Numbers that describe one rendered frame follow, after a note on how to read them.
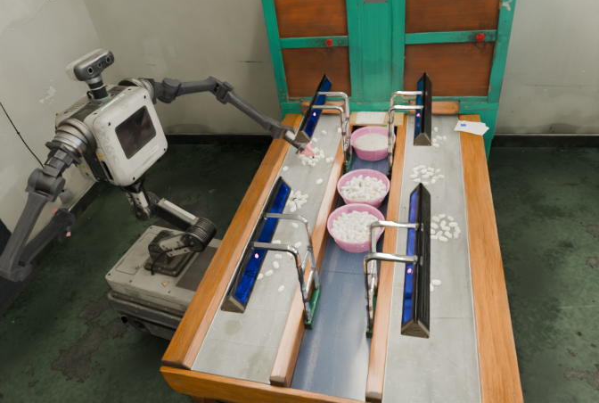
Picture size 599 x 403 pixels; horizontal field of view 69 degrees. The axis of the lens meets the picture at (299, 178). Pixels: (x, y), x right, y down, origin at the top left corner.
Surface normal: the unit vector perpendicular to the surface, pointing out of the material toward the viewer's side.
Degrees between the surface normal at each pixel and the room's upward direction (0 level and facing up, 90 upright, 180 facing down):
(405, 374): 0
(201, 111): 90
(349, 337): 0
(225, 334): 0
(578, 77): 91
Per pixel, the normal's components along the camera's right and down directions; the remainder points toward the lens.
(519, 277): -0.13, -0.79
